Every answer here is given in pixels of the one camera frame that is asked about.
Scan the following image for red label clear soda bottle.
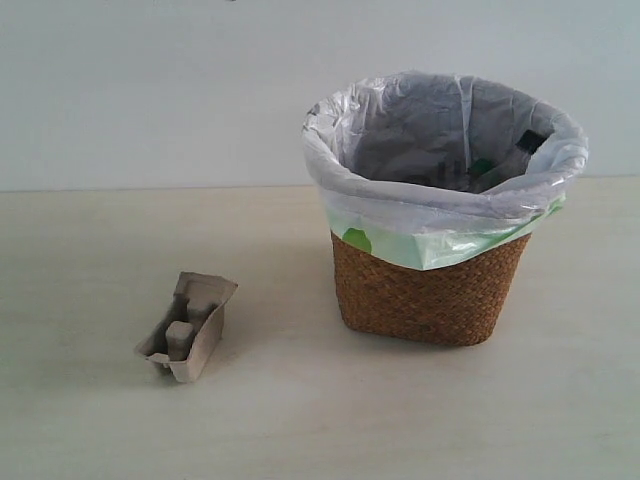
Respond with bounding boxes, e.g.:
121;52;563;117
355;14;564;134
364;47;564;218
491;129;547;187

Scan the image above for white green plastic bin liner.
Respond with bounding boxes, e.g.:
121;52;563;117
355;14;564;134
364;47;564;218
302;72;589;271

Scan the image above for grey cardboard pulp tray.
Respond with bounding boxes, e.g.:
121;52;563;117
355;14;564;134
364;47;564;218
135;271;238;383

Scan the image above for woven brown waste basket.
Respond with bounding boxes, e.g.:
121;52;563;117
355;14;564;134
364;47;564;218
331;235;530;347

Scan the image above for green label water bottle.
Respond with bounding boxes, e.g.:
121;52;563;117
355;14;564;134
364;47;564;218
468;158;502;194

